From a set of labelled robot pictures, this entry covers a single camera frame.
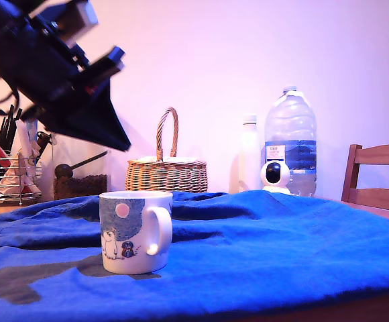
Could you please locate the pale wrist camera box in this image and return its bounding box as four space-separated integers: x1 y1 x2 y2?
55 0 101 46

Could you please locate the blue cloth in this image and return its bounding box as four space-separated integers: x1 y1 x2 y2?
0 189 389 322

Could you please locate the small white round camera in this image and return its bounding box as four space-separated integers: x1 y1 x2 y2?
260 161 292 195

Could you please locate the black coffee scoop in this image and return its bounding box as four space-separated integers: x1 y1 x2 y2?
54 150 109 179

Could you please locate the crumpled white paper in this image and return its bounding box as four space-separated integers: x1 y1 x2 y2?
0 160 43 197

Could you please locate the dark brown utensil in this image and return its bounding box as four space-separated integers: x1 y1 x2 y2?
36 131 53 158

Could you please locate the wire utensil rack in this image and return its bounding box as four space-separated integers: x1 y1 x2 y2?
0 140 44 207

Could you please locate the wicker basket with handle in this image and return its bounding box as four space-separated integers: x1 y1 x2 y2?
124 107 209 195

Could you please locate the large clear water bottle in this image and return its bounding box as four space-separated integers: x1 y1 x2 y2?
264 85 317 198

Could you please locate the blue and white utensil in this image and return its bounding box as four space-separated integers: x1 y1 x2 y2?
25 117 40 136

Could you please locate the white cartoon print mug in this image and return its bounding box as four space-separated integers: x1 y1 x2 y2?
99 191 174 275

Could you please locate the wooden chair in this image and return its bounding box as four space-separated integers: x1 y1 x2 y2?
340 138 389 215

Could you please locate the clear coffee bean container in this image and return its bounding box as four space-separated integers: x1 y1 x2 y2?
49 132 113 201

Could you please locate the white insulated bottle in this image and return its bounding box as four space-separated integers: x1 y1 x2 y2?
237 113 262 193

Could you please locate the white kitchen utensil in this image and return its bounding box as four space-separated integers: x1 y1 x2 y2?
15 119 40 168

